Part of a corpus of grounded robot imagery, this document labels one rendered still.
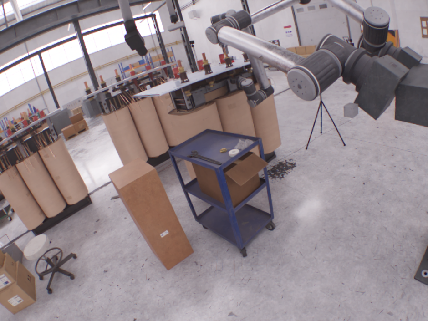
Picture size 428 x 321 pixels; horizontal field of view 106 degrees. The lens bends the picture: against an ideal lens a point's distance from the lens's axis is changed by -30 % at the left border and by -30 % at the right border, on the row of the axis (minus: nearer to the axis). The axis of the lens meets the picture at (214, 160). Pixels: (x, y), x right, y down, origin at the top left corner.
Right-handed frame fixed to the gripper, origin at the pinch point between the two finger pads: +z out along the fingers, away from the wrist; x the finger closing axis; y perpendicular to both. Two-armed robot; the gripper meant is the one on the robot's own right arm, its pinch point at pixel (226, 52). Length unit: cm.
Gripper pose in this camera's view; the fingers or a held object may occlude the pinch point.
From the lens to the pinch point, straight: 237.9
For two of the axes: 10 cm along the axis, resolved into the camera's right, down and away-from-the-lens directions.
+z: 2.5, 8.6, 4.5
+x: 3.9, 3.3, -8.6
